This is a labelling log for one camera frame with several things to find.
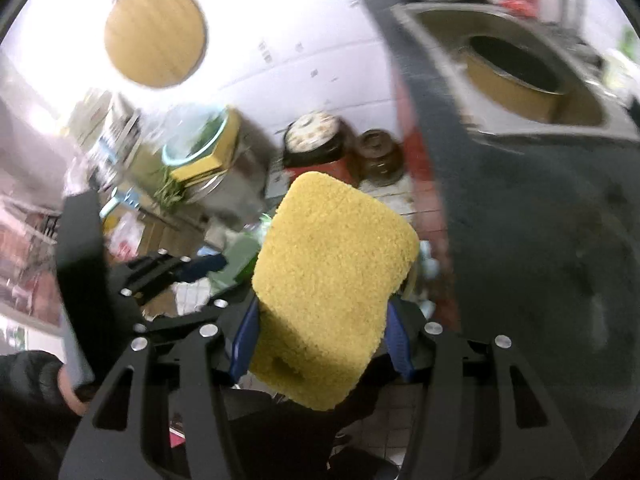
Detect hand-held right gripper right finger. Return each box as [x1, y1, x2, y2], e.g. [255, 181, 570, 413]
[384, 299, 587, 480]

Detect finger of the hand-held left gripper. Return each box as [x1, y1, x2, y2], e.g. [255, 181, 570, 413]
[119, 249, 229, 307]
[132, 290, 257, 343]

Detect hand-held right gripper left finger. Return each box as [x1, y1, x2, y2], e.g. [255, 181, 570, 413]
[59, 294, 267, 480]

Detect yellow sponge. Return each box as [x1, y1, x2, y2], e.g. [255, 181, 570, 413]
[248, 171, 421, 412]

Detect person's left forearm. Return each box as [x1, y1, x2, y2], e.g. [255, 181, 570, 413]
[0, 351, 97, 480]

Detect green plastic bag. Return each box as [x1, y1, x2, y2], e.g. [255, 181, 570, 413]
[209, 217, 273, 297]

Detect steel pot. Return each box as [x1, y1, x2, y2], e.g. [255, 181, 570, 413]
[184, 169, 238, 207]

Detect green vegetables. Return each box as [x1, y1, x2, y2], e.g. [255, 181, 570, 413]
[153, 167, 187, 207]

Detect yellow box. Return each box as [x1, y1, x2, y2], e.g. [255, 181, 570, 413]
[169, 110, 247, 187]

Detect clear bowl with green rim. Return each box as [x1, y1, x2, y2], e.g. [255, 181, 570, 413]
[161, 104, 242, 169]

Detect black clay pot with lid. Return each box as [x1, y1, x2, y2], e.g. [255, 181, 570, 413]
[281, 112, 352, 177]

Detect brown ceramic jar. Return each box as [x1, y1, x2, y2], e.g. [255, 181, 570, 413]
[354, 129, 405, 187]

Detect round wooden cutting board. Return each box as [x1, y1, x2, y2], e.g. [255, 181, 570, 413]
[103, 0, 209, 89]

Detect steel sink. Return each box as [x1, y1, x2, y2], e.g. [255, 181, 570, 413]
[392, 1, 640, 137]

